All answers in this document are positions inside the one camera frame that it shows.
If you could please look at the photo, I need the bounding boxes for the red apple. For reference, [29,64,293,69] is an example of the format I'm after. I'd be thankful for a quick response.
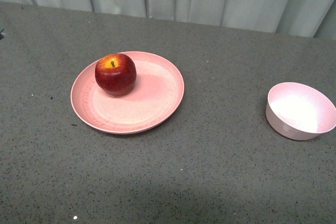
[94,53,137,97]

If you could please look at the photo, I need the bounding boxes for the pink plate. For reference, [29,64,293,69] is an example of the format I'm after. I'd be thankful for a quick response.
[70,51,184,134]

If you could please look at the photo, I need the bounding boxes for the light pink bowl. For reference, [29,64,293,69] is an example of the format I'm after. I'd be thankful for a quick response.
[266,82,335,141]

